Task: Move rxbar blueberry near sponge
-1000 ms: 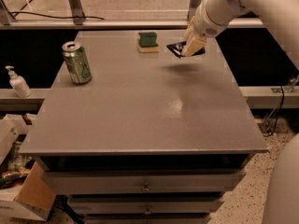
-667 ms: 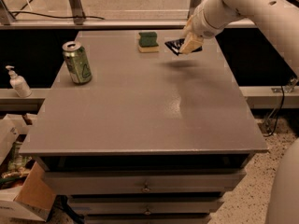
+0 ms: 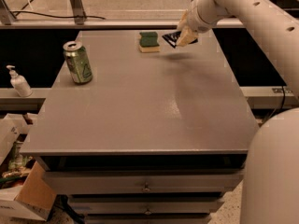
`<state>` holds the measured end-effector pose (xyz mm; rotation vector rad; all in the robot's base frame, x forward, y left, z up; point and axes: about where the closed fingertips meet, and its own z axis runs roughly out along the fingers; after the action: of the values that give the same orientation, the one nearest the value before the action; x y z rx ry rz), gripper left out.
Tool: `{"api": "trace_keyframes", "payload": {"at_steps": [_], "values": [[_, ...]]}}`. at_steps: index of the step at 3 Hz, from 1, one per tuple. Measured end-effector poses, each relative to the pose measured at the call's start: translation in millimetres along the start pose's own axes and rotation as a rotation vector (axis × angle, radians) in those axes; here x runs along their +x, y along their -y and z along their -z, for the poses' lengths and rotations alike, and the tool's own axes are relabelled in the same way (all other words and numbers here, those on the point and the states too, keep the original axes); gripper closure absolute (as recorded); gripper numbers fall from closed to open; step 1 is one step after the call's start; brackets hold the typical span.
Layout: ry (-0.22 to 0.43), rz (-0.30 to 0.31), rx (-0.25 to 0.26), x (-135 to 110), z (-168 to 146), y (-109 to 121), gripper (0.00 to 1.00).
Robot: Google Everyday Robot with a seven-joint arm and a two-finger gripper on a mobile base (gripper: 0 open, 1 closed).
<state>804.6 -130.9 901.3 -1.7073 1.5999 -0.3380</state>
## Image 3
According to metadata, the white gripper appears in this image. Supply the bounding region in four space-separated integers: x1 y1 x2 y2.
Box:
176 0 218 47

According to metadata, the dark blue rxbar wrapper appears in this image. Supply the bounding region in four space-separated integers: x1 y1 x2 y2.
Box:
162 30 199 49

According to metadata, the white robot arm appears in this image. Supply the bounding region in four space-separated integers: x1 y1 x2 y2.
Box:
178 0 299 224

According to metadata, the green and yellow sponge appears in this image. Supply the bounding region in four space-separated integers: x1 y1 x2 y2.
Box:
138 32 160 53

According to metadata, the grey drawer cabinet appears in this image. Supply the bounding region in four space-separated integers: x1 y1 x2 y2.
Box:
22 31 258 224

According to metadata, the green soda can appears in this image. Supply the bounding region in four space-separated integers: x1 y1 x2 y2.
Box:
63 41 93 84

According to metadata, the white pump bottle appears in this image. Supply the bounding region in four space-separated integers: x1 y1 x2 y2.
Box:
7 65 33 97

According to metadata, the green bottle in box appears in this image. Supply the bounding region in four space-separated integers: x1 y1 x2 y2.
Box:
8 141 30 171

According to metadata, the cardboard box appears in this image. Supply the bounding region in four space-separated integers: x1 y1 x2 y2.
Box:
0 114 56 221

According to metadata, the black cable on floor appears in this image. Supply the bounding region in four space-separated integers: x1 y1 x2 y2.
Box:
264 85 287 123

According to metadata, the black cable behind glass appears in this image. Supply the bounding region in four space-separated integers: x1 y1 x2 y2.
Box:
8 10 107 21

